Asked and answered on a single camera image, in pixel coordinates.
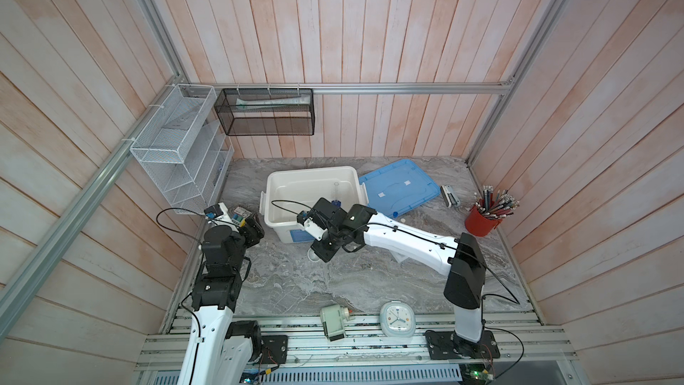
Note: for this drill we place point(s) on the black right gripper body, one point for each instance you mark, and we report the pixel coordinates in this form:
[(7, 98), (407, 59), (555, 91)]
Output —
[(326, 246)]

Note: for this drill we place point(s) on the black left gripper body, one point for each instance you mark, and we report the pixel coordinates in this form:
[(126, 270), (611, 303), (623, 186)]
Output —
[(250, 234)]

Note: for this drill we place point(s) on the white plastic storage bin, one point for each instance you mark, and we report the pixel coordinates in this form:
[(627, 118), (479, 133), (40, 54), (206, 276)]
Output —
[(289, 192)]

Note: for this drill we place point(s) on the blue plastic bin lid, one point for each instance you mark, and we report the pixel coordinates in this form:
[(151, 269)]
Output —
[(399, 188)]

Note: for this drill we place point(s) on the blue base glass cylinder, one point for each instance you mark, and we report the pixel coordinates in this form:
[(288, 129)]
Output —
[(336, 194)]

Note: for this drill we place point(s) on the small white dish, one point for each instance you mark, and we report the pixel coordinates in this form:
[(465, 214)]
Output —
[(312, 256)]

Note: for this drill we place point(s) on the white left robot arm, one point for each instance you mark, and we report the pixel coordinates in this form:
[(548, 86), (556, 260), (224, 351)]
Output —
[(219, 349)]

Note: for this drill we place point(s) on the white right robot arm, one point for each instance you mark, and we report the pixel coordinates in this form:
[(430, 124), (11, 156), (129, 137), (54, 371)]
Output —
[(459, 259)]

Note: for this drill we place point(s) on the highlighter marker pack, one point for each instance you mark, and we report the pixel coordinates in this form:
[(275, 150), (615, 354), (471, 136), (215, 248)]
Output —
[(240, 215)]

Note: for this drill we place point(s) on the white test tube rack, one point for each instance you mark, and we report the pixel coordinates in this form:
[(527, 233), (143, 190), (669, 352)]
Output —
[(399, 257)]

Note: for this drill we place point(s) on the white green timer device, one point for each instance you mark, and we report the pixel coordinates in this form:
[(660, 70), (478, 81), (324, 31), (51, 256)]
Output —
[(334, 318)]

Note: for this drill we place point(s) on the white analog alarm clock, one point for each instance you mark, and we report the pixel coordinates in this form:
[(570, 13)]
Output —
[(397, 320)]

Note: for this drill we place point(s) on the red pencil cup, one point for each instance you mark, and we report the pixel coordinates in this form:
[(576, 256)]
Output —
[(489, 210)]

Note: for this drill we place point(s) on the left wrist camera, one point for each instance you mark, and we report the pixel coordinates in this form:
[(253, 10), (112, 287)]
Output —
[(215, 212)]

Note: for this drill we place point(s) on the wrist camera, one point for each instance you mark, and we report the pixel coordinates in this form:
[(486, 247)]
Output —
[(302, 217), (215, 212)]

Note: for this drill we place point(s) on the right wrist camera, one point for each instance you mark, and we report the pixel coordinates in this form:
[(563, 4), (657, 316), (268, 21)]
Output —
[(302, 217)]

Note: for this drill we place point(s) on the white mesh wall shelf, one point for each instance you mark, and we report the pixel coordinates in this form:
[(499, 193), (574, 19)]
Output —
[(183, 149)]

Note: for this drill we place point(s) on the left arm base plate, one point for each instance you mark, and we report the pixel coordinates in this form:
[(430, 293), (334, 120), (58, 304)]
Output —
[(271, 349)]

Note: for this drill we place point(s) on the black mesh wall basket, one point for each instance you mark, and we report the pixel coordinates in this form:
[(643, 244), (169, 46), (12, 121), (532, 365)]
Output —
[(262, 112)]

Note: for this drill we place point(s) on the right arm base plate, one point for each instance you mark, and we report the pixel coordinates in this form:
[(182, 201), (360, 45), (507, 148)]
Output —
[(447, 346)]

